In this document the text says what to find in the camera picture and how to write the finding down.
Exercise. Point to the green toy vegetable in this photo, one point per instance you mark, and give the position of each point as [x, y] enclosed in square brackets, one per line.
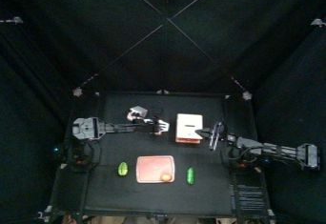
[190, 175]

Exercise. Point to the yellow-green toy starfruit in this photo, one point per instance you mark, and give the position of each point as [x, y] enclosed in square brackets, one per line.
[121, 168]

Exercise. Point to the small picture cube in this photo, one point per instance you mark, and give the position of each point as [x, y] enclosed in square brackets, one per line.
[157, 133]

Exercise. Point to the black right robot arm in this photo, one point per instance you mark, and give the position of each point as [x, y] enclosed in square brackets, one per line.
[275, 150]

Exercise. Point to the wooden box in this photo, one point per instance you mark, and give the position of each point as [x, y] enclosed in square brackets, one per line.
[188, 126]

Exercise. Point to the grey metal frame bracket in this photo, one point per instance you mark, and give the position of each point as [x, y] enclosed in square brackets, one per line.
[247, 95]
[16, 20]
[76, 91]
[316, 22]

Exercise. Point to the red drawer with wooden knob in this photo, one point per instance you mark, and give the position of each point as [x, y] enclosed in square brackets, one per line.
[187, 140]

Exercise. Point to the black printed label sticker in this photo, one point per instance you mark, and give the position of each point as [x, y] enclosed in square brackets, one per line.
[250, 197]

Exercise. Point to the orange toy ball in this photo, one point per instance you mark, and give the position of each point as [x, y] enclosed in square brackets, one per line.
[165, 177]

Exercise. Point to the pink rectangular tray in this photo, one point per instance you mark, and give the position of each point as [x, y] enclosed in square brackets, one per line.
[152, 167]

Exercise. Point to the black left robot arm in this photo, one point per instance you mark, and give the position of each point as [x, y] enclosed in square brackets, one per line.
[91, 128]

